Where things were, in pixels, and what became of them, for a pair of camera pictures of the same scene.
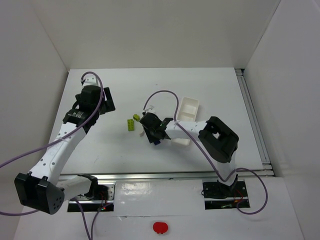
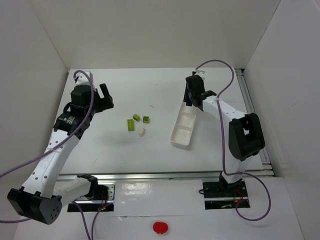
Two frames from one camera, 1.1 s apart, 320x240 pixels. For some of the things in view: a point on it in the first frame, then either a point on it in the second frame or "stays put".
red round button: (160, 227) stays put
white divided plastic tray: (187, 112) stays put
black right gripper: (149, 128) to (191, 93)
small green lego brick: (136, 117) stays put
